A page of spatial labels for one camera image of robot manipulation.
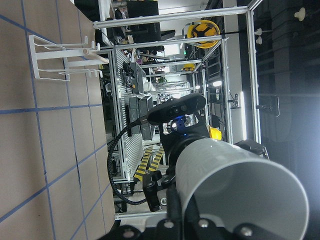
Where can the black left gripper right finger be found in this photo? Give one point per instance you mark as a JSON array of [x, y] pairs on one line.
[[192, 213]]

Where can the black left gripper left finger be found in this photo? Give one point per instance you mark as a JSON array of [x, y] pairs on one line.
[[174, 209]]

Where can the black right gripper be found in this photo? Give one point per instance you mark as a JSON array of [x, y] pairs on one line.
[[172, 150]]

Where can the pale grey-blue plastic cup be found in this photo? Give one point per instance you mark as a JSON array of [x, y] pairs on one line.
[[271, 197]]

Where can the yellow hard hat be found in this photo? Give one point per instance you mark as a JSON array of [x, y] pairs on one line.
[[201, 29]]

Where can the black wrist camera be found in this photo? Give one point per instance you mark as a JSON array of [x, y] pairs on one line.
[[176, 107]]

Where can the aluminium frame structure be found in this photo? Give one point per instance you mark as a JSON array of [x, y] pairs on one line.
[[131, 80]]

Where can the white wire cup rack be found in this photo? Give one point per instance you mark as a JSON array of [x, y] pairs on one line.
[[76, 58]]

